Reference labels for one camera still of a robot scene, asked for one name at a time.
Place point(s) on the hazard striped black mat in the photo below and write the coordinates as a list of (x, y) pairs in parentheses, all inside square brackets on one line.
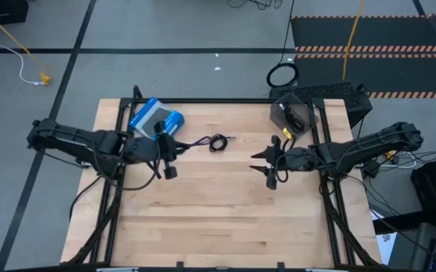
[(376, 36)]

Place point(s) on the clear grey plastic bin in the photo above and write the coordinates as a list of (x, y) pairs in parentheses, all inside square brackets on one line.
[(293, 113)]

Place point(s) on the blue cardboard box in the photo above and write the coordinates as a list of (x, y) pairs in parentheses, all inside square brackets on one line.
[(155, 117)]

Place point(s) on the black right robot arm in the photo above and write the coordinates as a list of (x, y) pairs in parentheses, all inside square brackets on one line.
[(368, 145)]

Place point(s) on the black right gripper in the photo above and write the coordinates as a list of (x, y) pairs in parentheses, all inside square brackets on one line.
[(297, 158)]

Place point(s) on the black aluminium table frame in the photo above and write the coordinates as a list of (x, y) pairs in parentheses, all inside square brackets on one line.
[(331, 211)]

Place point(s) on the black perforated crate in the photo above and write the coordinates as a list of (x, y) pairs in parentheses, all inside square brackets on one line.
[(327, 93)]

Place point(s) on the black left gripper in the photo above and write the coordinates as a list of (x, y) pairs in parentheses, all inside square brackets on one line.
[(146, 149)]

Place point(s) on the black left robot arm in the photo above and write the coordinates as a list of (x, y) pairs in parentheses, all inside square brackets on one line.
[(78, 143)]

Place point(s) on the black power adapter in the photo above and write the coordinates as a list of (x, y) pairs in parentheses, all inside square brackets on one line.
[(371, 169)]

